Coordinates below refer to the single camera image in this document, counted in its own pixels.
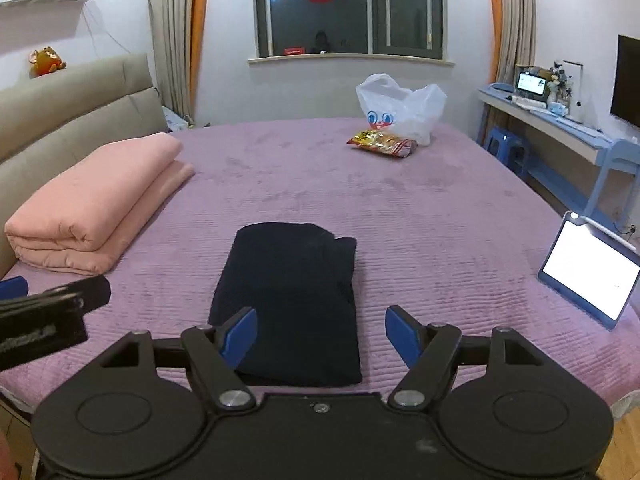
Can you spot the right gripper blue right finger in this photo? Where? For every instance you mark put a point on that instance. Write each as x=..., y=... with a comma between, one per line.
x=405, y=333

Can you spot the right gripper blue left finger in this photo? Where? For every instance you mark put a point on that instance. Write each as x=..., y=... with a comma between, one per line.
x=236, y=336

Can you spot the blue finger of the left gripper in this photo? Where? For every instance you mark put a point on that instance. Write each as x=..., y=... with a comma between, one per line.
x=13, y=288

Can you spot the dark navy striped garment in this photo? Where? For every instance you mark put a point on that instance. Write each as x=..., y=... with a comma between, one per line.
x=298, y=279

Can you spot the folded pink blanket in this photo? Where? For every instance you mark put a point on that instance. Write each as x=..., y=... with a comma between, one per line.
x=84, y=219

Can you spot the purple quilted bed cover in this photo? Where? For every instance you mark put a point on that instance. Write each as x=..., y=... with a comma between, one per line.
x=448, y=234

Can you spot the beige padded headboard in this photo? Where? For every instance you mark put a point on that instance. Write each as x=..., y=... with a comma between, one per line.
x=52, y=122

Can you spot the yellow red snack packet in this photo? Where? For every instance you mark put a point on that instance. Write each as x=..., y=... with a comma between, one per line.
x=383, y=143

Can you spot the tablet with blue case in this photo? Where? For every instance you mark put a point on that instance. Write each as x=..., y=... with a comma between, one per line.
x=591, y=267

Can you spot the blue plastic stool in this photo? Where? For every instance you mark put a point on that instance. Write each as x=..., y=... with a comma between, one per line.
x=511, y=150

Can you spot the white plastic bag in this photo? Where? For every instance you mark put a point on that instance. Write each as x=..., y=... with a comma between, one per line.
x=410, y=114

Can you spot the orange plush toy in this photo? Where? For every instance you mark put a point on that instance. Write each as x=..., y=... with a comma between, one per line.
x=45, y=61

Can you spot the small screen device on desk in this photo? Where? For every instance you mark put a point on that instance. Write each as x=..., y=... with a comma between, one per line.
x=531, y=86

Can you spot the flower decoration on desk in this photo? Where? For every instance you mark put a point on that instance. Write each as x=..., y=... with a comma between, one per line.
x=560, y=85

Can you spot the black television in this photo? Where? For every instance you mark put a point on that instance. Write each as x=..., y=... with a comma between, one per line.
x=626, y=91

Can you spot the left beige orange curtain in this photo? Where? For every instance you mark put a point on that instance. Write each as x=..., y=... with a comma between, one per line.
x=177, y=28

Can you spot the beige orange curtain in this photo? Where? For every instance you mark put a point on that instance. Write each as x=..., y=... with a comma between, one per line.
x=514, y=37
x=177, y=28

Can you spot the right beige orange curtain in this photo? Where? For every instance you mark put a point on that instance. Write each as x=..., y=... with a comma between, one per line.
x=514, y=37

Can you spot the blue white wall desk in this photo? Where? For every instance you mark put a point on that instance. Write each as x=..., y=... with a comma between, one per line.
x=577, y=170

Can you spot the window with dark frame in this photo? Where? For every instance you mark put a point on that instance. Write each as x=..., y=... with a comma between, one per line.
x=385, y=27

